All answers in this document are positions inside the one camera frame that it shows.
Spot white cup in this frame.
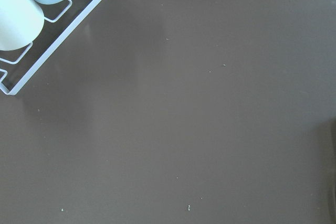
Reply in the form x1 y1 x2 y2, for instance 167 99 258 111
1 0 44 51

